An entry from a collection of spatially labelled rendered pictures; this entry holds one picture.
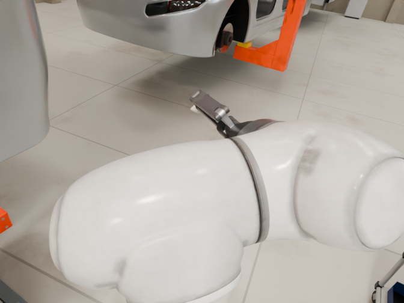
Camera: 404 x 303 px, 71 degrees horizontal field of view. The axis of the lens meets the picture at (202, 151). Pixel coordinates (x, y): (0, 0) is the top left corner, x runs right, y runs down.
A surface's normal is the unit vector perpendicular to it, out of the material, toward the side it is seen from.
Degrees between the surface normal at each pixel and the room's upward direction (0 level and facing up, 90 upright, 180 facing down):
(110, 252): 63
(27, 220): 0
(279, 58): 90
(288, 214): 72
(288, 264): 0
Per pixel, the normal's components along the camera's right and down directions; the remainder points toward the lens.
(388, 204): 0.21, 0.16
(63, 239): -0.33, -0.07
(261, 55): -0.50, 0.47
